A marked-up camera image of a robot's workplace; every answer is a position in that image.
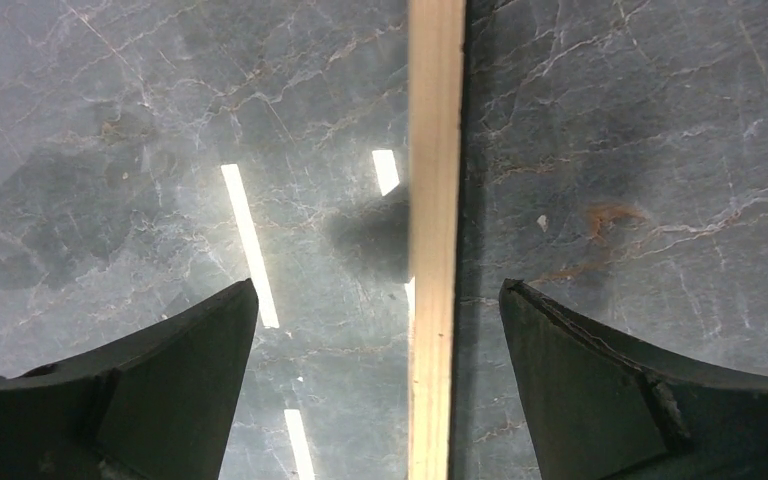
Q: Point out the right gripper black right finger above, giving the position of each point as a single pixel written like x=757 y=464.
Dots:
x=602 y=404

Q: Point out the clear acrylic sheet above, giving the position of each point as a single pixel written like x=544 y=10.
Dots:
x=192 y=232

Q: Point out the wooden picture frame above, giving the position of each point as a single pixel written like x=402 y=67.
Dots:
x=432 y=232

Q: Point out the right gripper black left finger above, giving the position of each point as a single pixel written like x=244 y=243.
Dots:
x=156 y=404

